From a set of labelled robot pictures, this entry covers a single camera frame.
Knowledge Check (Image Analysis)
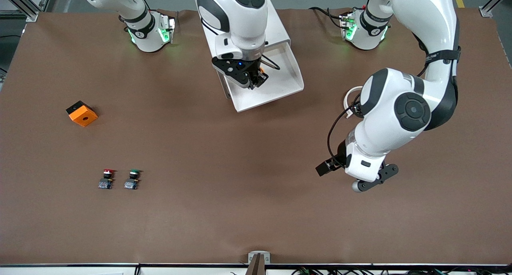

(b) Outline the white curved plastic piece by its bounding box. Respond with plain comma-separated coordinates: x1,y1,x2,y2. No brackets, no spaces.
343,86,363,119

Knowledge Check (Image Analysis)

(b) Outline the orange box with hole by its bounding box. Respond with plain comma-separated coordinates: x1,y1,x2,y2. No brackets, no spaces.
66,100,98,127

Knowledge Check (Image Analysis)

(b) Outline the black base cable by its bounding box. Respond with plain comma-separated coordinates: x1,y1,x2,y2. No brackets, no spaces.
309,6,346,29

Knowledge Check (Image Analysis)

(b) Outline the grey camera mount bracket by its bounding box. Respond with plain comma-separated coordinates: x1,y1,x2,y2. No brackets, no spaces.
246,251,271,275

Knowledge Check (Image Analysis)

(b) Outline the green push button switch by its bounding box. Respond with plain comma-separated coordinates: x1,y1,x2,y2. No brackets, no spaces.
123,169,142,190

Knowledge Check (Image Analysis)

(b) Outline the red push button switch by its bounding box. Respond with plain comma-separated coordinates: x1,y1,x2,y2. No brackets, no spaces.
98,169,116,190

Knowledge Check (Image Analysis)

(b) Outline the aluminium frame profile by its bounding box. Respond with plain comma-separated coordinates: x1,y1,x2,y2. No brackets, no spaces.
0,0,54,22
479,0,512,18

